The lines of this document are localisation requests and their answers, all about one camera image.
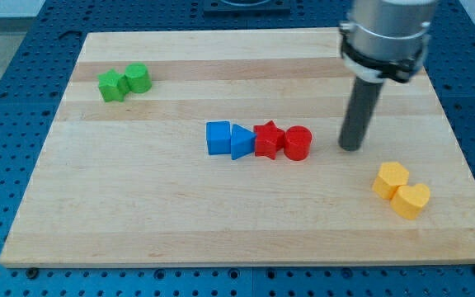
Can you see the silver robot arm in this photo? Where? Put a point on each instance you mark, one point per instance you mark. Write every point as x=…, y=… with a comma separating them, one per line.
x=386, y=39

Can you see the green cylinder block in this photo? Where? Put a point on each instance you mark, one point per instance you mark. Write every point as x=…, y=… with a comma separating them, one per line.
x=138, y=78

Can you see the wooden board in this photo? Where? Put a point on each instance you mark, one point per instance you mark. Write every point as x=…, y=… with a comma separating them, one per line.
x=131, y=183

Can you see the yellow heart block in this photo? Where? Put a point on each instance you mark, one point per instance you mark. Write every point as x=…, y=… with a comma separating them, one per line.
x=409, y=201

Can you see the green star block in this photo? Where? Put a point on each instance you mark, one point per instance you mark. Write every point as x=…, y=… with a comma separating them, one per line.
x=113, y=86

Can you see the dark grey pointer rod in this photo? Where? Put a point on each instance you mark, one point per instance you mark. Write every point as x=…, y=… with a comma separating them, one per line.
x=359, y=112

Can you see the yellow hexagon block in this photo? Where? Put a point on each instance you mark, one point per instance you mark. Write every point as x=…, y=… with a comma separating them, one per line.
x=390, y=177

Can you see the blue cube block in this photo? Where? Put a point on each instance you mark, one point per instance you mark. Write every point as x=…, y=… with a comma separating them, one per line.
x=218, y=137

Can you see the blue triangle block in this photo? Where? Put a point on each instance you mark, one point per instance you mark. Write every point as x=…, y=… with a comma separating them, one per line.
x=242, y=142

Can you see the red cylinder block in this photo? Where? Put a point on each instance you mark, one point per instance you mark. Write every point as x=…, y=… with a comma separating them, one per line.
x=298, y=140

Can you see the red star block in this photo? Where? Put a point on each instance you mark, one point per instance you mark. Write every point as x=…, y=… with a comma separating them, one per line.
x=270, y=139

